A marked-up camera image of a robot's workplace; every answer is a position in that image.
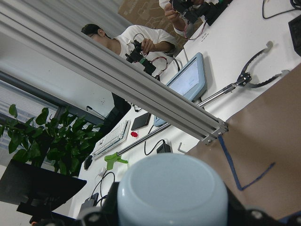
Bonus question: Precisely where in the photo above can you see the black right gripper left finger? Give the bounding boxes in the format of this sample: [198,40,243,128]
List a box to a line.
[77,182,119,226]

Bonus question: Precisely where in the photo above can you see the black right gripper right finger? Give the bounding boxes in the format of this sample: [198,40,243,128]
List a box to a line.
[226,187,287,226]

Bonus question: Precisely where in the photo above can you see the light blue cup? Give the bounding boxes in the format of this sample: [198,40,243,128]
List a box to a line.
[117,153,228,226]

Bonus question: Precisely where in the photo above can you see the black monitor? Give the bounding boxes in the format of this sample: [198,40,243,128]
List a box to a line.
[0,160,87,210]

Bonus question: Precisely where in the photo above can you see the white keyboard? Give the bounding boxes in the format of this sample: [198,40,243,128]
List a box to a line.
[91,120,131,160]

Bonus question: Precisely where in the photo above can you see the green potted plant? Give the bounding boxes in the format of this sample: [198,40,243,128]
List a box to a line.
[0,104,103,177]

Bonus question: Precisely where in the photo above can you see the black smartphone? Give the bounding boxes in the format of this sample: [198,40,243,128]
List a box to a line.
[131,113,151,131]

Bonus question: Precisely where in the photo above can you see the metal reacher grabber tool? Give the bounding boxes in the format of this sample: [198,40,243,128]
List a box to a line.
[197,41,291,108]

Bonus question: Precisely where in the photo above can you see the blue teach pendant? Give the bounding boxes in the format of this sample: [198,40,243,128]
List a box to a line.
[166,52,207,101]

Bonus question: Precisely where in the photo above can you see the seated operator in white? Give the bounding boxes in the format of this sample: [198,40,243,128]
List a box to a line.
[159,0,194,39]

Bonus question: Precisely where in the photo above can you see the green handled reacher tool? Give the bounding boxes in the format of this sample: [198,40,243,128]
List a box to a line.
[104,123,171,170]

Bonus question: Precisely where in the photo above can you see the aluminium frame post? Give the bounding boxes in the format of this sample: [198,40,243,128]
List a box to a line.
[0,0,228,143]

